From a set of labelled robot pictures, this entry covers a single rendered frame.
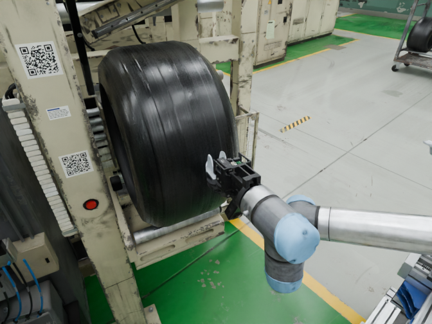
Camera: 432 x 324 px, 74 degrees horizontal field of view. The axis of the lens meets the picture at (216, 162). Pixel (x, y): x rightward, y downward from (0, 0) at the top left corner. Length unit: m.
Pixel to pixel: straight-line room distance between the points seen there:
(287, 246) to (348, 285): 1.67
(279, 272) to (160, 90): 0.50
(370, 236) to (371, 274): 1.62
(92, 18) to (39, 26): 0.43
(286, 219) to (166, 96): 0.42
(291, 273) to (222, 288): 1.40
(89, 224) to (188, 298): 1.05
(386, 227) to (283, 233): 0.23
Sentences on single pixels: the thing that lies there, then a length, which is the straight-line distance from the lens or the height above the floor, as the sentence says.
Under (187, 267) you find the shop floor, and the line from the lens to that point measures 2.06.
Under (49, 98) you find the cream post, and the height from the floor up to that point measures 1.42.
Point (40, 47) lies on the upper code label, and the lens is 0.78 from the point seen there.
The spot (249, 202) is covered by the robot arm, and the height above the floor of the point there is 1.32.
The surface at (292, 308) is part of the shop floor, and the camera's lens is 1.97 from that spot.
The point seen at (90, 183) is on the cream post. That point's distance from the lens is 0.95.
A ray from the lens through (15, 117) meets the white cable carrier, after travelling 0.86.
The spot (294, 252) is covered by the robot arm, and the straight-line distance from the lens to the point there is 0.50.
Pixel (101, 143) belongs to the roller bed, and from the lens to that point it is 1.35.
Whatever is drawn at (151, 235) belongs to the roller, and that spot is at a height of 0.91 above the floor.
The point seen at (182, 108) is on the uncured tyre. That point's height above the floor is 1.39.
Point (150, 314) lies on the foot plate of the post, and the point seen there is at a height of 0.01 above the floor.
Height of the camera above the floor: 1.70
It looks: 36 degrees down
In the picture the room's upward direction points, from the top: straight up
